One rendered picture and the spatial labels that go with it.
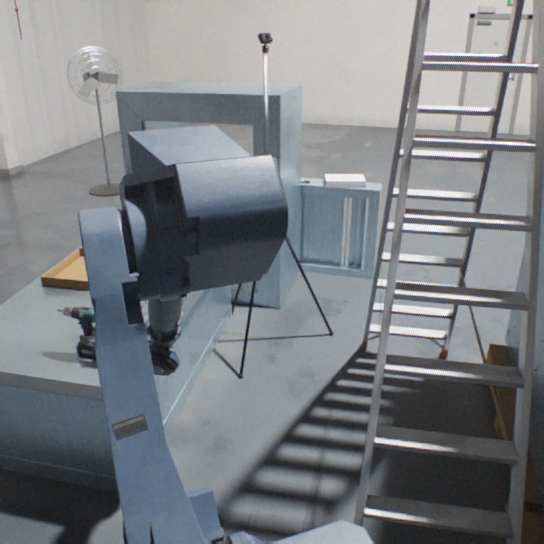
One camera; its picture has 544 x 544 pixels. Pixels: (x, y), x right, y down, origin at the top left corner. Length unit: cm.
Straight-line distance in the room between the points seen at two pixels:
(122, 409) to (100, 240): 37
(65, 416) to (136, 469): 140
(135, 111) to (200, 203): 281
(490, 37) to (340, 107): 308
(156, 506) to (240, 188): 70
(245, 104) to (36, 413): 223
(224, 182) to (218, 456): 189
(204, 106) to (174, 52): 869
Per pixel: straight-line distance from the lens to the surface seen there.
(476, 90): 1127
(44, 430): 269
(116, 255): 119
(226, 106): 363
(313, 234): 456
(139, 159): 133
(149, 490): 119
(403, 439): 173
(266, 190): 119
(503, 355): 349
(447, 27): 1117
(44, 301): 305
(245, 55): 1176
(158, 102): 383
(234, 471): 275
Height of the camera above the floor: 200
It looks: 26 degrees down
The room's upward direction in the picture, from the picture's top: straight up
